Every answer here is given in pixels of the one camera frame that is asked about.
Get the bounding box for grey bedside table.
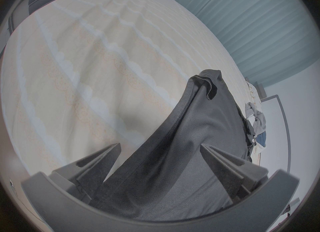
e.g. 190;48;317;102
252;82;267;99

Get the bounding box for black trousers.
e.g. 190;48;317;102
89;69;253;221

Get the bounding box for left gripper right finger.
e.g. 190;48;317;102
200;144;269;199

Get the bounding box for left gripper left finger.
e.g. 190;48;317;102
50;143;122;201

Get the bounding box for pile of clothes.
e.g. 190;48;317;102
241;102;267;162

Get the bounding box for white printed pillow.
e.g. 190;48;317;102
246;81;263;111

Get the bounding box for bed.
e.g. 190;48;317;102
0;0;292;216

